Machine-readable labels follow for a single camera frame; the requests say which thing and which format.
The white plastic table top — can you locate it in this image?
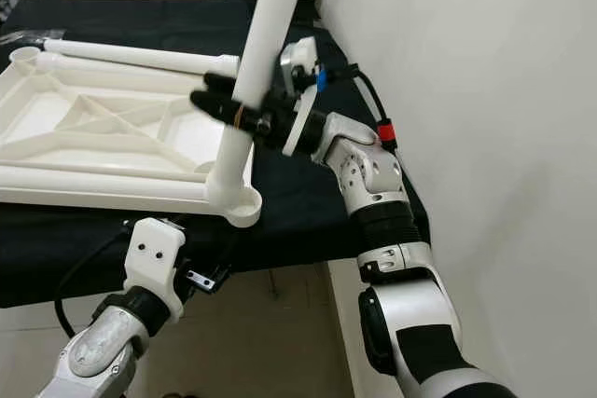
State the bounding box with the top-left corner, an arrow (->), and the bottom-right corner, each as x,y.
0,47 -> 264,229

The black tablecloth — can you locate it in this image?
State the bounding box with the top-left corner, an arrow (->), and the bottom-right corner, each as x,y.
0,0 -> 430,310

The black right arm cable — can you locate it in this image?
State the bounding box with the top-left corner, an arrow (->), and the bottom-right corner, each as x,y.
315,62 -> 400,152

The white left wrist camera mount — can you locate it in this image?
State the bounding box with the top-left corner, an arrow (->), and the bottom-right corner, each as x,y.
123,217 -> 187,320

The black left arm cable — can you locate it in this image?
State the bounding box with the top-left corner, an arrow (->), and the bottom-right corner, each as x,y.
54,230 -> 141,338

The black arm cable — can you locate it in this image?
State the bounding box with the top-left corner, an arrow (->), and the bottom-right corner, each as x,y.
54,230 -> 141,338
315,62 -> 400,152

